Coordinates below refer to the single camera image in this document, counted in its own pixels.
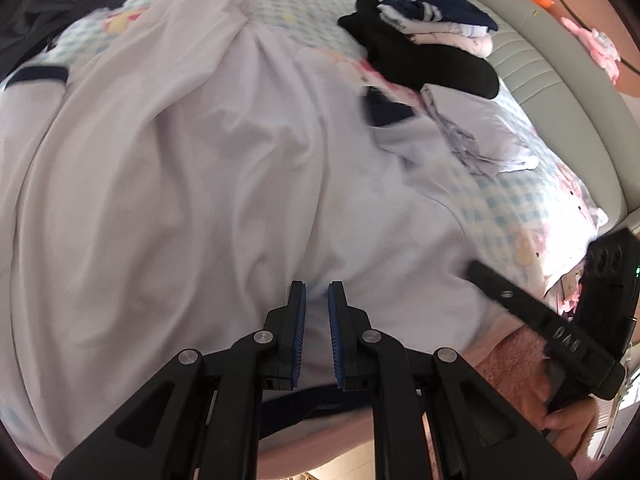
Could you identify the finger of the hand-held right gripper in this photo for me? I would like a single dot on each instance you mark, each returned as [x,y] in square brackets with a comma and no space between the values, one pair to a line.
[500,290]

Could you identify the white shirt with navy trim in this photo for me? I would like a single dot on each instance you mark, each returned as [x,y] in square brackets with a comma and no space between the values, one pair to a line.
[175,185]

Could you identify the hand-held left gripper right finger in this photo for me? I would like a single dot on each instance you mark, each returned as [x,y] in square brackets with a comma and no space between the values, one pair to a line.
[336,335]

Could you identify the navy striped folded garment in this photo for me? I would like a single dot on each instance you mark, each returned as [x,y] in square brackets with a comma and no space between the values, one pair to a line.
[450,5]

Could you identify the padded grey bed headboard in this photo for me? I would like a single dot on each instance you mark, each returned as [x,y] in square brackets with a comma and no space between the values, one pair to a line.
[565,85]

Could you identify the person's right hand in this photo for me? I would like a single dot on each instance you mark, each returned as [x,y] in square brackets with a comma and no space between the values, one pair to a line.
[570,422]

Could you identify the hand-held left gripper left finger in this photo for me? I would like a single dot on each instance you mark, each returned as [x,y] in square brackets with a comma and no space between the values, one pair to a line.
[298,330]

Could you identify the pink folded garment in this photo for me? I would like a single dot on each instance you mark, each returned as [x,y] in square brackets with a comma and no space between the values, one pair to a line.
[475,47]

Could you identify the black folded sweater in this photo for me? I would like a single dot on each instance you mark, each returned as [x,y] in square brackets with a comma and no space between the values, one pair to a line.
[425,60]

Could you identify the blue checkered cartoon blanket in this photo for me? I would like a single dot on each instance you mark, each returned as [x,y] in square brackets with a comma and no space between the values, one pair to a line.
[510,210]

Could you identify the pale lilac folded shirt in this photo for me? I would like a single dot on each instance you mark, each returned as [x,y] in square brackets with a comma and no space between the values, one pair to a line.
[475,125]

